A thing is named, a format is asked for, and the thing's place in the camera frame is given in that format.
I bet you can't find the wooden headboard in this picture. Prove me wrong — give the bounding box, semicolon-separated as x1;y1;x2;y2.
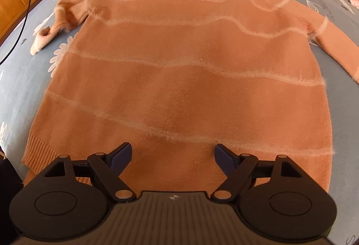
0;0;61;46

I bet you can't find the black cable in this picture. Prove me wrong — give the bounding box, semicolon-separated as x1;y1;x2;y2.
0;0;33;64

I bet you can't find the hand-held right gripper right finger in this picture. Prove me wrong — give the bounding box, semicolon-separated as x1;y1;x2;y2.
210;143;302;204

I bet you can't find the orange striped sweater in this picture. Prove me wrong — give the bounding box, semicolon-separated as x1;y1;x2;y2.
22;0;359;195

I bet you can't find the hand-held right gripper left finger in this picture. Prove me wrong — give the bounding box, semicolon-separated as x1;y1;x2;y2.
43;142;138;203

